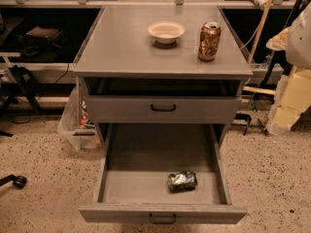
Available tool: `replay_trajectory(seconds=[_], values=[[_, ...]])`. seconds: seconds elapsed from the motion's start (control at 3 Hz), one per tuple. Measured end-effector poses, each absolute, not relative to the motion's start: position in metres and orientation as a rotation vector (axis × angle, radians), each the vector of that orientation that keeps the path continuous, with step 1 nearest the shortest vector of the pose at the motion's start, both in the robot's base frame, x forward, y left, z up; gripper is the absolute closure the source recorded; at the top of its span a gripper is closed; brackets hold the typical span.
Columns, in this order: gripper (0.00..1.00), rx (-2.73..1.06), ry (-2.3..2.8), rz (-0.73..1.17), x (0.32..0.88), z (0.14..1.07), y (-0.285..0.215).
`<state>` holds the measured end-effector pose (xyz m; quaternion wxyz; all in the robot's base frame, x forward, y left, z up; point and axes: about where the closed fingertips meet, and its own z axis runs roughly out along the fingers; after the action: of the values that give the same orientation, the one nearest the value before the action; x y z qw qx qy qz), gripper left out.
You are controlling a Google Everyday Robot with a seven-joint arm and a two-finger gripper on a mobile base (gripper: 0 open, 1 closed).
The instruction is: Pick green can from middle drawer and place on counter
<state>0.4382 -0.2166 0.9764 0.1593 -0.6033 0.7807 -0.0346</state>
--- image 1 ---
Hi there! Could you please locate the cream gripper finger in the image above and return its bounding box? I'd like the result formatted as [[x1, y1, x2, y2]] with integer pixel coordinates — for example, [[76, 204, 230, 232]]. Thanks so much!
[[265, 69, 311, 135]]

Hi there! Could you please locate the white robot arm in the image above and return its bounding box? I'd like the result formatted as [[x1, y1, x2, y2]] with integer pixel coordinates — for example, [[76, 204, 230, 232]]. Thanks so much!
[[265, 4, 311, 135]]

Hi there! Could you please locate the orange soda can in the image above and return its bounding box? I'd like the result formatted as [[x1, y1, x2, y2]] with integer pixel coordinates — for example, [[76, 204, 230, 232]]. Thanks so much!
[[197, 21, 222, 61]]

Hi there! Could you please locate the grey drawer cabinet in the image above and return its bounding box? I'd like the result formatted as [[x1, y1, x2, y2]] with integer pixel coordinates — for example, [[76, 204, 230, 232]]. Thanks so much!
[[75, 5, 252, 141]]

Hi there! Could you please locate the open grey middle drawer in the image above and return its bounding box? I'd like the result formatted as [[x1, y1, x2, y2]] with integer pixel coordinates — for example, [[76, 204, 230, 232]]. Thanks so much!
[[80, 124, 247, 224]]

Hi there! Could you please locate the white paper bowl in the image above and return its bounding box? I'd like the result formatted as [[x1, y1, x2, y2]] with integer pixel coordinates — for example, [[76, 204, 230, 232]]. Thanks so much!
[[148, 21, 186, 45]]

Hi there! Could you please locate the clear plastic bag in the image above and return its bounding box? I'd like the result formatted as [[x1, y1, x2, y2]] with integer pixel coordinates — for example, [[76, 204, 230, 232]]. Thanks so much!
[[57, 87, 100, 150]]

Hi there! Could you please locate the dark box on shelf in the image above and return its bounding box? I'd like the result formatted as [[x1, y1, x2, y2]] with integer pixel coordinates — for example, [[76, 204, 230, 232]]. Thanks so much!
[[26, 26, 62, 42]]

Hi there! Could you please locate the black caster wheel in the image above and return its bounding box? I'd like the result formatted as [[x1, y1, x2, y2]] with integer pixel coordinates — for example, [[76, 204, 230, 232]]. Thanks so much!
[[0, 175, 27, 188]]

